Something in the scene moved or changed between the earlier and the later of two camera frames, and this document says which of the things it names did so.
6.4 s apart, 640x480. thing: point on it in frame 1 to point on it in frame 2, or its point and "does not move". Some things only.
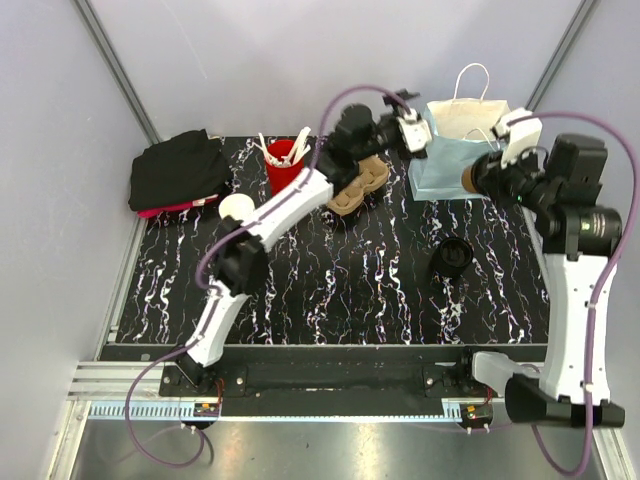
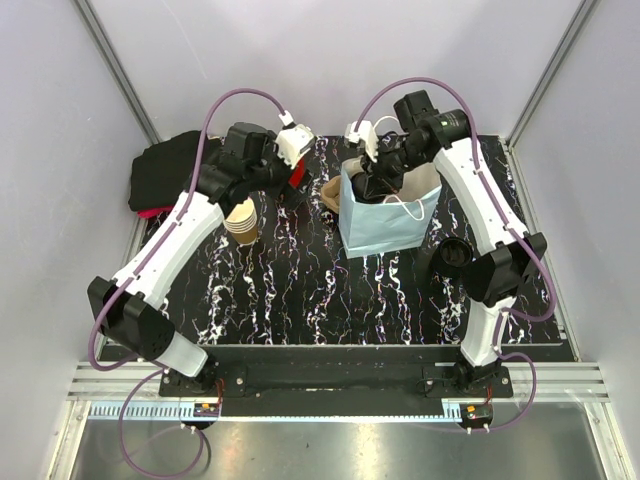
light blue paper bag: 461,134 to 398,223
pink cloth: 153,212 does not move
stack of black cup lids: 452,257 does not move
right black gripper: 494,178 to 378,182
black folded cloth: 177,170 does not move
